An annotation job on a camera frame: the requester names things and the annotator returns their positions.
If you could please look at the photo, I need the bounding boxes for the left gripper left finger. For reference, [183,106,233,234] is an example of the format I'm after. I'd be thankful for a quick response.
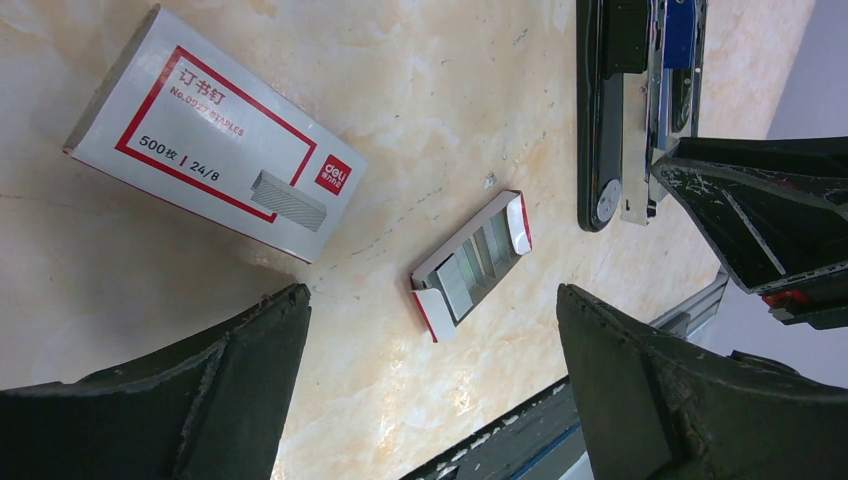
[1,284,311,479]

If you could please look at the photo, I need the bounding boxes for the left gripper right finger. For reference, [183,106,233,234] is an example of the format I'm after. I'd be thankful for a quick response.
[556,284,847,479]

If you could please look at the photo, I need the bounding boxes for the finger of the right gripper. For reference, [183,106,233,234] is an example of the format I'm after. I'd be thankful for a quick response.
[651,137,847,294]

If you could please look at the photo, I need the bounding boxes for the silver staple strip tray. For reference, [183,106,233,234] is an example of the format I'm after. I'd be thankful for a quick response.
[410,190,533,343]

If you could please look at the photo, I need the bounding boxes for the red white staple box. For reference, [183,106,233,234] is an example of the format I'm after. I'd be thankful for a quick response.
[63,5,368,263]

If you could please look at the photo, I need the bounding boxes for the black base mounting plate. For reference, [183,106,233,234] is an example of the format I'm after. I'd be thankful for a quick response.
[405,377,586,480]

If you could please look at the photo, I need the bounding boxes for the aluminium frame rail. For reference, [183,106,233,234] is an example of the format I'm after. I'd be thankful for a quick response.
[650,267,729,340]

